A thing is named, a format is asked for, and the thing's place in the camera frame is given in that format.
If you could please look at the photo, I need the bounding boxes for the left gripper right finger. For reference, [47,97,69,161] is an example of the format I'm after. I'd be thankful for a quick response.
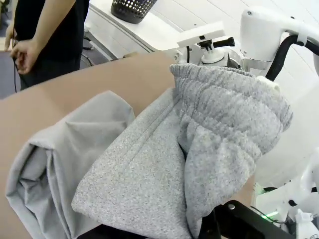
[199,200,295,239]

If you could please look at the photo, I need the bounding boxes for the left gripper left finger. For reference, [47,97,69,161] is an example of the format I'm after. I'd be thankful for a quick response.
[74,223,118,239]

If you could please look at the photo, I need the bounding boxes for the grey training pants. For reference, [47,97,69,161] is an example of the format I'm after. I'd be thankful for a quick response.
[4,63,294,239]

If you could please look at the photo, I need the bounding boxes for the thin black cable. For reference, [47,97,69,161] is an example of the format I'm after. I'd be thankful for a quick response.
[11,24,19,93]

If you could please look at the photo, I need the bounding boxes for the person's right forearm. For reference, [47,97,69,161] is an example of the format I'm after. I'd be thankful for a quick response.
[31,0,77,50]

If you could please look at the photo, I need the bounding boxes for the person's right hand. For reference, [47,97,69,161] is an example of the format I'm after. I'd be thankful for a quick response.
[10,39,41,75]

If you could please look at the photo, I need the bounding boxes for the person's left hand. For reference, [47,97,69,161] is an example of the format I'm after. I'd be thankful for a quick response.
[4,23,18,52]

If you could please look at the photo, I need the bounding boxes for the large white table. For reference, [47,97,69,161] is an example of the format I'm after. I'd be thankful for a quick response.
[83,0,182,62]

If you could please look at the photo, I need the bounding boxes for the person in black t-shirt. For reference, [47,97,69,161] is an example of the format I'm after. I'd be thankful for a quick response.
[4,0,90,92]

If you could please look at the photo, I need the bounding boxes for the black perforated plastic basket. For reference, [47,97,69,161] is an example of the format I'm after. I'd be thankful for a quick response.
[110,0,158,25]

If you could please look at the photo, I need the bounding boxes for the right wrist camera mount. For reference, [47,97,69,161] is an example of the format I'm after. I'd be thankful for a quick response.
[199,36,236,64]

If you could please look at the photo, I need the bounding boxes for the black right arm cable sleeve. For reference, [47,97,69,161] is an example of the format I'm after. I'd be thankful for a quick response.
[265,34,319,83]

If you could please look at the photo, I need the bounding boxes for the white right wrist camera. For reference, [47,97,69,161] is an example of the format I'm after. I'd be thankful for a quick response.
[176,21,225,48]

